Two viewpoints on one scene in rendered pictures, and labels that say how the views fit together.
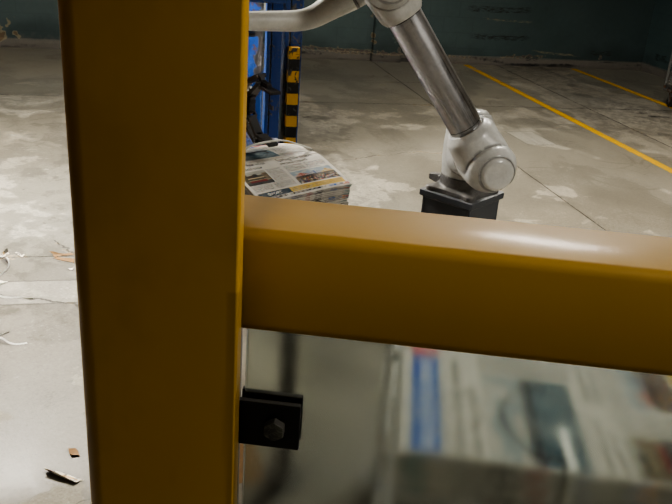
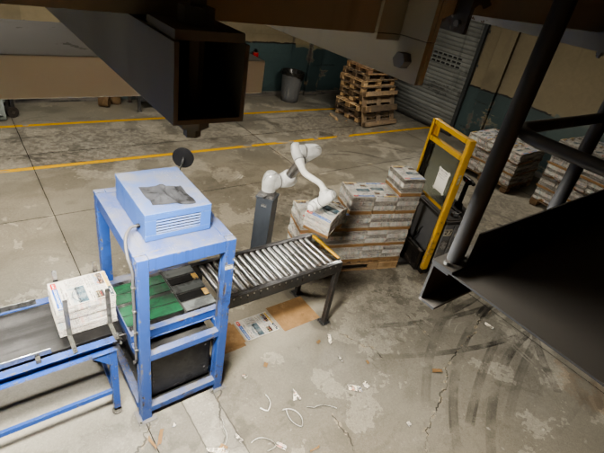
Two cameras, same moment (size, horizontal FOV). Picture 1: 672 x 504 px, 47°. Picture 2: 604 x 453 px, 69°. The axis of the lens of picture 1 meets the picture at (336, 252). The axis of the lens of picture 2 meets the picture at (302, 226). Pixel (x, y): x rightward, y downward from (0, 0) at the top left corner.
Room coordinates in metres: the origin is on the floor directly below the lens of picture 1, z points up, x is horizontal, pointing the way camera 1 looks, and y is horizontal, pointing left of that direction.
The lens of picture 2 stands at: (4.10, 3.51, 3.23)
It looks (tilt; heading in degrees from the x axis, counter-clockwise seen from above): 31 degrees down; 242
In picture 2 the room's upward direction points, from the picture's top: 11 degrees clockwise
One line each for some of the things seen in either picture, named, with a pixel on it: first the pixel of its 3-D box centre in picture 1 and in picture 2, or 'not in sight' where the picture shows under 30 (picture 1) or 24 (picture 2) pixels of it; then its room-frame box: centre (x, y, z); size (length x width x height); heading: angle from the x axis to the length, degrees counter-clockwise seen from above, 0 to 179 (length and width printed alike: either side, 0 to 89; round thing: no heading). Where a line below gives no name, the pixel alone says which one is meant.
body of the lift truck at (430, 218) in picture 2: not in sight; (439, 232); (0.01, -0.21, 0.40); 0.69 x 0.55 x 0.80; 86
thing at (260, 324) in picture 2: not in sight; (256, 325); (2.79, 0.52, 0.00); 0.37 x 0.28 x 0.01; 13
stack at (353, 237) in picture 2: not in sight; (336, 235); (1.54, -0.33, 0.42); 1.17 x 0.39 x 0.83; 176
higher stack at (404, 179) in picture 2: not in sight; (393, 218); (0.81, -0.27, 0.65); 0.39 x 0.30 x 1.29; 86
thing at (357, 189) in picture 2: not in sight; (358, 189); (1.40, -0.32, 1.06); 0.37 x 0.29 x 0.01; 84
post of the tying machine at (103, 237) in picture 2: (270, 122); (106, 274); (4.13, 0.40, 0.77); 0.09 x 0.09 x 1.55; 13
